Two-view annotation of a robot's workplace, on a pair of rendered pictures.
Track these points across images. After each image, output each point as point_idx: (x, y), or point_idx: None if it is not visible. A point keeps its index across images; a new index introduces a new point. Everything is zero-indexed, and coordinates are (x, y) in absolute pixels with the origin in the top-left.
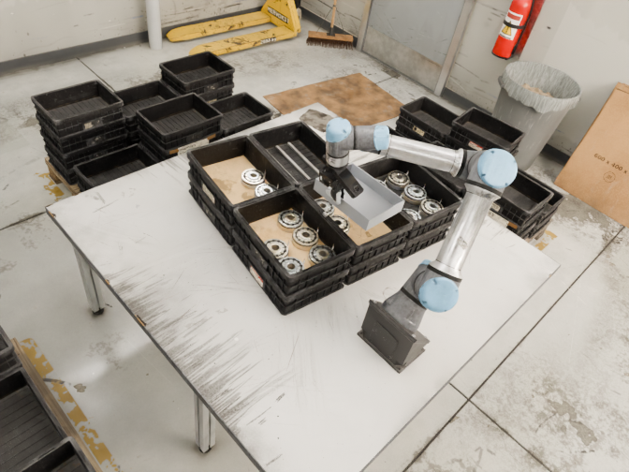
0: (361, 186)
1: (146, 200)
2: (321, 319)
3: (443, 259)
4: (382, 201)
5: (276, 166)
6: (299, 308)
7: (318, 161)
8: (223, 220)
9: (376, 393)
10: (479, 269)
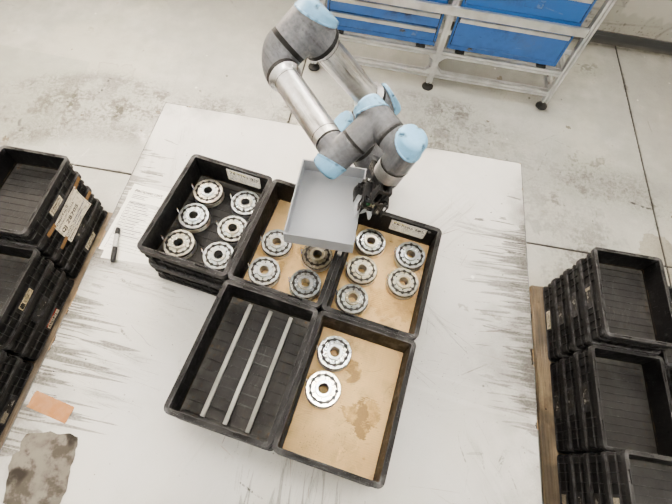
0: (372, 161)
1: None
2: None
3: (375, 90)
4: (307, 187)
5: (305, 356)
6: None
7: (211, 351)
8: None
9: (419, 169)
10: (228, 154)
